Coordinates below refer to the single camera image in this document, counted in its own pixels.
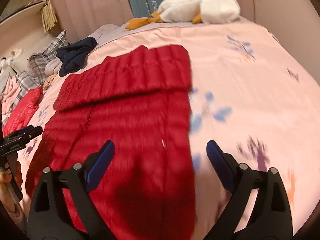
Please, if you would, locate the pink deer print duvet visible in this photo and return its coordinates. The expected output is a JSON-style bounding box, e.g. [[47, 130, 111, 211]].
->
[[19, 22, 319, 239]]

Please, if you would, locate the white goose plush toy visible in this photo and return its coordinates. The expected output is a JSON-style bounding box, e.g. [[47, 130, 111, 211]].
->
[[125, 0, 241, 30]]

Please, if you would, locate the navy blue garment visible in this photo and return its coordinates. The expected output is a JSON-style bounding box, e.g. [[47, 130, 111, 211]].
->
[[56, 37, 98, 77]]

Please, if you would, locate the small orange garment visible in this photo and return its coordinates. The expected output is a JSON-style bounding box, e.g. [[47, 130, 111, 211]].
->
[[43, 73, 57, 91]]

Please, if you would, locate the white shelf with tassel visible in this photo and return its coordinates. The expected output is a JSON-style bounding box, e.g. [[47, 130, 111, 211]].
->
[[1, 0, 56, 57]]

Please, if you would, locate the light grey garment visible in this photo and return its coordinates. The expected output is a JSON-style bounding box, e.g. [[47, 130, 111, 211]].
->
[[44, 58, 62, 76]]

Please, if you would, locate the left hand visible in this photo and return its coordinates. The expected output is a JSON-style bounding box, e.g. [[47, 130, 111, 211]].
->
[[1, 161, 23, 220]]

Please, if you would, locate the plaid grey pillow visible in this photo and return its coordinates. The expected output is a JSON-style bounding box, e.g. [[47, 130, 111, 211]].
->
[[10, 30, 69, 109]]

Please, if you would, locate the dark red puffer jacket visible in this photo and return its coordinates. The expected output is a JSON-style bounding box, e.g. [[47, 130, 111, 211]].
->
[[25, 45, 195, 239]]

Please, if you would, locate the bright red puffer jacket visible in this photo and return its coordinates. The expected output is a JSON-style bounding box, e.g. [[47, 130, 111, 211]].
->
[[2, 86, 43, 137]]

